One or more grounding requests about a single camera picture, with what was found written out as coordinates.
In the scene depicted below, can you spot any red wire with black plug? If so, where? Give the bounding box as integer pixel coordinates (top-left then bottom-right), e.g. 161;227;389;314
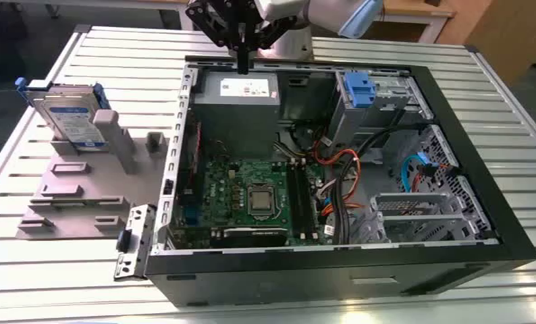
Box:
415;158;461;182

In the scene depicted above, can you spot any brown wooden cabinet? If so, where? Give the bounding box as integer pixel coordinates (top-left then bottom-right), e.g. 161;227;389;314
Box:
436;0;536;85

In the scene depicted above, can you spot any black RAM slot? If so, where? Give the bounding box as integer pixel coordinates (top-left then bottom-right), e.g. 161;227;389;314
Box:
287;158;308;240

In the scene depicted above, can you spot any grey metal drive cage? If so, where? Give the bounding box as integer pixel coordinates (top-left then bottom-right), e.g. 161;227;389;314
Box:
328;69;433;146

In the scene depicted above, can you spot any black graphics card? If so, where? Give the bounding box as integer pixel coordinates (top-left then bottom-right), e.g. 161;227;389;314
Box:
211;226;291;247

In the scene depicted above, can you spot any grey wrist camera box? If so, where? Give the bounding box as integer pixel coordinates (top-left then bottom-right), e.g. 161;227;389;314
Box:
255;0;307;23

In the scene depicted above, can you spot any black PC case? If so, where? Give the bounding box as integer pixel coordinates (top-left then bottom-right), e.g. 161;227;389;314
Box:
144;55;536;308

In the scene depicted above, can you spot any yellow black wire bundle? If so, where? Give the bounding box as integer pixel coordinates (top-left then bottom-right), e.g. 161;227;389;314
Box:
273;141;316;159

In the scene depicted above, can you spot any blue wire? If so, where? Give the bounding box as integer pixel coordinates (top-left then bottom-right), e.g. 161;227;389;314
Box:
400;151;448;203

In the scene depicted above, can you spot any grey parts rack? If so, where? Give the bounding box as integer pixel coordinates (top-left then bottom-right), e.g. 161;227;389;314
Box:
15;109;172;242

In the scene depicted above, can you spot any metal expansion slot bracket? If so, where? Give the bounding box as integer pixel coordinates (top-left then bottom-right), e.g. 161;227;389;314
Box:
112;203;157;281

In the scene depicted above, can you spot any grey power supply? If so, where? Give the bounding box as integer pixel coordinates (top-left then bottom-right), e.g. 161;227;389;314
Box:
191;70;281;161

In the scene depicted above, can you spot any green RAM stick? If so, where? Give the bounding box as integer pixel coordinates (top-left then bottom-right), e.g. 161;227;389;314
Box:
45;199;101;207

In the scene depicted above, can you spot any black cable bundle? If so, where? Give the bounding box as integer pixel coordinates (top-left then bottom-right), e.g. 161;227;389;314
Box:
328;123;435;246

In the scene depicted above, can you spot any blue drive cage latch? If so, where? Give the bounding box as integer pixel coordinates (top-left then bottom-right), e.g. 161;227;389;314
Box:
344;72;377;109

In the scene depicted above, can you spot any black office chair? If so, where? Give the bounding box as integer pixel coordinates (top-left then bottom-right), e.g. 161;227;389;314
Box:
0;0;29;82

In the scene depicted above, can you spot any green motherboard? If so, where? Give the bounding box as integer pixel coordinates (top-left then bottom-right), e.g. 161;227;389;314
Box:
168;158;340;247

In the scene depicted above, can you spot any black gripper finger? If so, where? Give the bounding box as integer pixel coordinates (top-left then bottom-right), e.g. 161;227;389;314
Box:
185;0;245;74
244;0;292;74

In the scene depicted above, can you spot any orange wire bundle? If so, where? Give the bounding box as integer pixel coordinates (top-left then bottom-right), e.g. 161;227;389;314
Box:
312;148;368;217

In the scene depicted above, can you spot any CPU socket with metal cover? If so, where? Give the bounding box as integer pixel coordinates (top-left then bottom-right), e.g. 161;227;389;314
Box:
244;182;281;222

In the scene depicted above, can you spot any silver CPU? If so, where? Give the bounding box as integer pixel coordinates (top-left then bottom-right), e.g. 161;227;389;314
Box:
248;190;276;212

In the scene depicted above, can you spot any hard disk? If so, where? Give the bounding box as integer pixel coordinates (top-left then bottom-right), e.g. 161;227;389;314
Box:
15;78;113;151

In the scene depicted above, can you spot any metal disk bay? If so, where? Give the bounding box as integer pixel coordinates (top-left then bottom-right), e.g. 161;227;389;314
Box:
369;192;480;244

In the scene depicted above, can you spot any wooden desk with white frame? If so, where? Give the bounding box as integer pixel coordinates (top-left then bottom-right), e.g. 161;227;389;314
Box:
159;0;457;45

